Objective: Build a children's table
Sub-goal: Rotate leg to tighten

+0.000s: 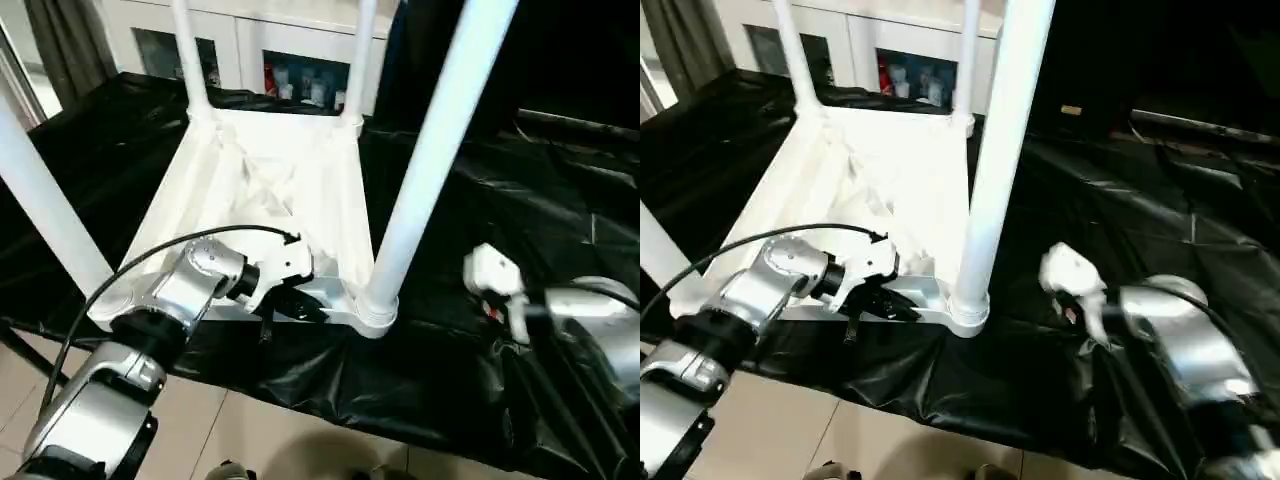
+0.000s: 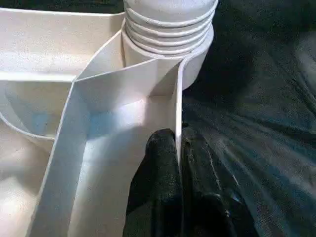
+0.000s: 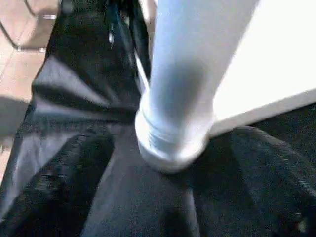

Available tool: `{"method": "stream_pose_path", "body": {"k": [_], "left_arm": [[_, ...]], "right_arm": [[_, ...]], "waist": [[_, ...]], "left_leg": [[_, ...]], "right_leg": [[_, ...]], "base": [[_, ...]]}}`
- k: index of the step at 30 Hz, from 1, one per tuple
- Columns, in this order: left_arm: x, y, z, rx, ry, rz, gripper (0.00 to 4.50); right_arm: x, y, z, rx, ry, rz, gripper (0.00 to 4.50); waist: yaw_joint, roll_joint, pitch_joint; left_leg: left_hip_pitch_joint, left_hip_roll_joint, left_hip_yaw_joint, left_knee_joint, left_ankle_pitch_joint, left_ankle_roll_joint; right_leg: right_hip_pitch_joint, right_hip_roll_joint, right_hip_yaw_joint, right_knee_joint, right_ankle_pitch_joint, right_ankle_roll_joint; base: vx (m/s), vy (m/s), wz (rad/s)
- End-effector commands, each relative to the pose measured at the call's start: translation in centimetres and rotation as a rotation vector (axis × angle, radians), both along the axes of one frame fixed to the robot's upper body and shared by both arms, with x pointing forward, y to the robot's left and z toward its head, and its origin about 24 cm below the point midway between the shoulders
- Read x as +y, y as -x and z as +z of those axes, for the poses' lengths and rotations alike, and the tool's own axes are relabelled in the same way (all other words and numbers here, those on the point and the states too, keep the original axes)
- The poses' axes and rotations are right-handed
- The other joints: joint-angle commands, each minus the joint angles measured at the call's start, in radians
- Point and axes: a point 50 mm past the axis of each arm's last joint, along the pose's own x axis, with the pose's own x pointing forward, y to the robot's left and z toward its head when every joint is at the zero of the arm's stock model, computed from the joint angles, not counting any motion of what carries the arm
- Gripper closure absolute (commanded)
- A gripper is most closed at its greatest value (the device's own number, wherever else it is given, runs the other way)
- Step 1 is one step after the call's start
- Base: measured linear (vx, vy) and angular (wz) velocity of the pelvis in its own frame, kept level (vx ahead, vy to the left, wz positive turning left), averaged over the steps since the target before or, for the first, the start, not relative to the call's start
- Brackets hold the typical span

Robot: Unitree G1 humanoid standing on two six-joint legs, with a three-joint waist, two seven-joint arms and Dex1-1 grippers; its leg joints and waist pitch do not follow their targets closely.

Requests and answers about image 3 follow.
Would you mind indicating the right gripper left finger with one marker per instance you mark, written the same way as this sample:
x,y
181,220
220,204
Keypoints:
x,y
61,192

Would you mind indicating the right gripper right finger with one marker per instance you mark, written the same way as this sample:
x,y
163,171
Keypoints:
x,y
276,187

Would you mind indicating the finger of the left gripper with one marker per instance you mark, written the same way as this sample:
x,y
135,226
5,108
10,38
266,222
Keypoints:
x,y
121,32
140,32

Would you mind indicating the white plastic table leg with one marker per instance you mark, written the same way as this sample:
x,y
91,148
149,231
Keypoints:
x,y
185,61

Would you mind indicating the white plastic table top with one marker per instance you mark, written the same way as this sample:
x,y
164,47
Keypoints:
x,y
271,74

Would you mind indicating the black mat cover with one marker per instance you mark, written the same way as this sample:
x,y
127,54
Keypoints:
x,y
86,86

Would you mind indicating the black metal stand leg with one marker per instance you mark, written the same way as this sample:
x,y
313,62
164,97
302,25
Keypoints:
x,y
14,42

